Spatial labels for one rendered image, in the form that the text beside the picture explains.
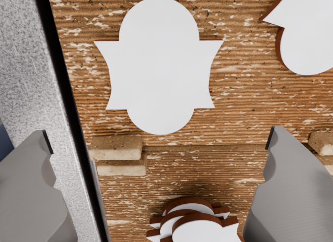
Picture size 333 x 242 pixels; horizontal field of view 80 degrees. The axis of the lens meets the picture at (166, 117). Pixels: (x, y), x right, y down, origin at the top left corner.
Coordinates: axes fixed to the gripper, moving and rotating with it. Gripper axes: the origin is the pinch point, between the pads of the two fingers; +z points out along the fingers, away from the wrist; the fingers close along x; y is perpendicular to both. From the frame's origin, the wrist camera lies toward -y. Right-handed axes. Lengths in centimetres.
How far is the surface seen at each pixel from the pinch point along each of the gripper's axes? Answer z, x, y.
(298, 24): 7.9, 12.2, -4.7
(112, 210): 9.1, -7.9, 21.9
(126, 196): 9.1, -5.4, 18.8
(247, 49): 9.1, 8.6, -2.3
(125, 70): 7.9, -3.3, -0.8
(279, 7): 7.9, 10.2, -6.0
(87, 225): 11.2, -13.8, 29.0
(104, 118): 9.1, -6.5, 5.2
